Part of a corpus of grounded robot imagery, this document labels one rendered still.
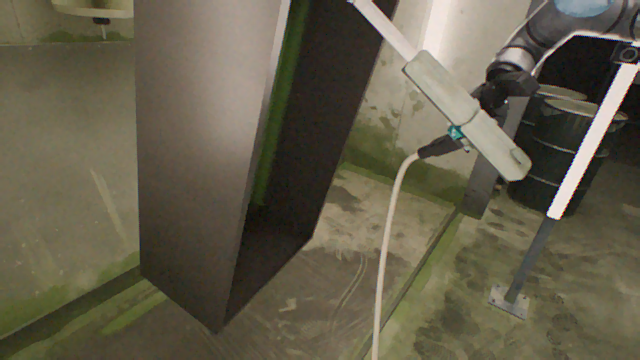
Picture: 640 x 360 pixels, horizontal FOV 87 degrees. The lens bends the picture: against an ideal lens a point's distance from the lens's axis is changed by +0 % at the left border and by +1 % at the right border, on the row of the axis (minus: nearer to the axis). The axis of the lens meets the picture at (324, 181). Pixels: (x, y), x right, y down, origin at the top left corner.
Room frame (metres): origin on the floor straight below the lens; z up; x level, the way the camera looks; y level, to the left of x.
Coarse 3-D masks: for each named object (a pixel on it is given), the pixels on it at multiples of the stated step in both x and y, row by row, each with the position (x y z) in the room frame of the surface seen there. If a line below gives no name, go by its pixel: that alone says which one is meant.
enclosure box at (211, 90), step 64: (192, 0) 0.68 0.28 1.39; (256, 0) 0.62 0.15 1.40; (320, 0) 1.25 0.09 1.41; (384, 0) 1.16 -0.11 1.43; (192, 64) 0.69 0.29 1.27; (256, 64) 0.62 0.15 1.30; (320, 64) 1.25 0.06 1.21; (192, 128) 0.70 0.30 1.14; (256, 128) 0.62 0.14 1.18; (320, 128) 1.24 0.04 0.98; (192, 192) 0.71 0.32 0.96; (256, 192) 1.37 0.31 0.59; (320, 192) 1.23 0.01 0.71; (192, 256) 0.72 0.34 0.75; (256, 256) 1.05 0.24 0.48
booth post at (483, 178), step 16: (544, 0) 2.37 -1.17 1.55; (528, 16) 2.40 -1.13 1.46; (512, 96) 2.36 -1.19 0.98; (512, 112) 2.34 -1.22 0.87; (512, 128) 2.32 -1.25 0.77; (480, 160) 2.39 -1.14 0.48; (480, 176) 2.37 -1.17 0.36; (496, 176) 2.32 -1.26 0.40; (480, 192) 2.35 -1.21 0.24; (464, 208) 2.38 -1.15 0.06; (480, 208) 2.33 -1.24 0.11
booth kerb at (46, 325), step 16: (128, 272) 1.19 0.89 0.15; (96, 288) 1.07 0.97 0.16; (112, 288) 1.12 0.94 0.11; (64, 304) 0.96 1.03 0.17; (80, 304) 1.00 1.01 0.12; (96, 304) 1.05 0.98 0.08; (32, 320) 0.87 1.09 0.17; (48, 320) 0.90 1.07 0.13; (64, 320) 0.94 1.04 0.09; (16, 336) 0.81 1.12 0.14; (32, 336) 0.85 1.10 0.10; (48, 336) 0.88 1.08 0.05; (0, 352) 0.76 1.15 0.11; (16, 352) 0.79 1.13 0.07
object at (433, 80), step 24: (360, 0) 0.67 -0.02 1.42; (384, 24) 0.66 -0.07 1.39; (408, 48) 0.65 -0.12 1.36; (408, 72) 0.65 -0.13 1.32; (432, 72) 0.63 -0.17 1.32; (432, 96) 0.64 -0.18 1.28; (456, 96) 0.63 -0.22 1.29; (456, 120) 0.63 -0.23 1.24; (480, 120) 0.62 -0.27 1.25; (432, 144) 0.72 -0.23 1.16; (456, 144) 0.67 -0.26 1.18; (480, 144) 0.62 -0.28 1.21; (504, 144) 0.61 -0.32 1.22; (504, 168) 0.60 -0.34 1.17; (528, 168) 0.60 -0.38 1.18
